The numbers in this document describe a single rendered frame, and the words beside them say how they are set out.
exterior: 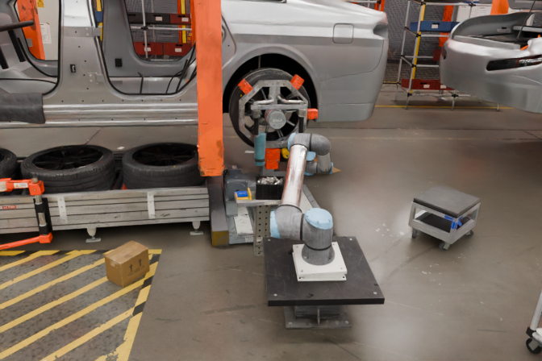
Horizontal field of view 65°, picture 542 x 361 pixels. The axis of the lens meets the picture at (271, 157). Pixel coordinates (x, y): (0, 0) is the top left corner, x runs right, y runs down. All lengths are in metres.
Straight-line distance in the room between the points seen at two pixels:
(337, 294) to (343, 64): 1.94
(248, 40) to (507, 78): 2.65
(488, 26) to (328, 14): 3.24
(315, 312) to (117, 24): 3.74
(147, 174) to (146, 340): 1.26
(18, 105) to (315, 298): 2.54
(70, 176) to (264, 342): 1.81
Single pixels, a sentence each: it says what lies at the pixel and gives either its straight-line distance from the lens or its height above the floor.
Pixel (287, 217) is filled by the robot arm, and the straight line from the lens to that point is 2.32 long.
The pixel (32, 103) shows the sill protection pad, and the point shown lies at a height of 0.93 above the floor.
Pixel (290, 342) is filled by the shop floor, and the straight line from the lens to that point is 2.46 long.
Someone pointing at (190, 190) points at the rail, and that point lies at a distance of 3.16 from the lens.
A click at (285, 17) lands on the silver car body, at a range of 3.39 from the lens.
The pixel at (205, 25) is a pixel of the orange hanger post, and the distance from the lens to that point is 2.79.
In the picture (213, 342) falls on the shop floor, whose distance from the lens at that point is 2.46.
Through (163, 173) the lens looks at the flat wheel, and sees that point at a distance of 3.23.
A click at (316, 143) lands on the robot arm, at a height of 0.87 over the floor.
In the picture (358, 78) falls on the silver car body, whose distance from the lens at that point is 3.63.
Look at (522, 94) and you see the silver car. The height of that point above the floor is 0.91.
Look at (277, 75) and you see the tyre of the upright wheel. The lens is 3.36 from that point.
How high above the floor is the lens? 1.72
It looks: 21 degrees down
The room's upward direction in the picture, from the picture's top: 2 degrees clockwise
